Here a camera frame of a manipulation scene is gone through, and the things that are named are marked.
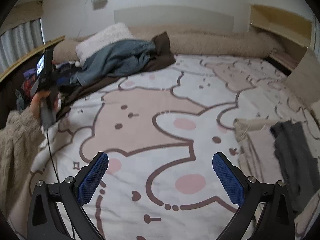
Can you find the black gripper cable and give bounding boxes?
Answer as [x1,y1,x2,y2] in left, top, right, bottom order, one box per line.
[46,127,77,240]

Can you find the brown blanket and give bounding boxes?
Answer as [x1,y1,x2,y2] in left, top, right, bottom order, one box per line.
[56,31,176,121]

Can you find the blue knit pants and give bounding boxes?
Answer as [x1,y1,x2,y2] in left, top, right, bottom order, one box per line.
[70,40,156,86]

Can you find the dark grey folded garment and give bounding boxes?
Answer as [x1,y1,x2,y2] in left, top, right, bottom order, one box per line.
[270,121,319,215]

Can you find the wooden bedside shelf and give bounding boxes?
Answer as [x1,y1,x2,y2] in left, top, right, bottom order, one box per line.
[250,4,316,72]

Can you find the white fluffy pillow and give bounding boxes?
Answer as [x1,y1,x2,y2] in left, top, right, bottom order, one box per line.
[75,22,135,65]

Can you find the long beige bolster cushion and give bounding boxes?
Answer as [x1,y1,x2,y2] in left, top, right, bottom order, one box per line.
[53,25,284,63]

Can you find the person's left hand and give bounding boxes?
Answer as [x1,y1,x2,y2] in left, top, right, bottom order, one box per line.
[29,90,50,123]

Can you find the grey window curtain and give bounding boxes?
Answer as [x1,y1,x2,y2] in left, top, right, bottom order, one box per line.
[0,18,44,72]

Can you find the colourful clothes pile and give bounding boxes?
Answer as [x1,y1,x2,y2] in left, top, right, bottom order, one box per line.
[15,61,80,113]

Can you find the beige square cushion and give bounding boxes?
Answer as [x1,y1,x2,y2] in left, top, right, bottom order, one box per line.
[285,49,320,109]

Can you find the folded beige garment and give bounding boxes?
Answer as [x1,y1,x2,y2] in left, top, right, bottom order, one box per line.
[233,118,283,184]

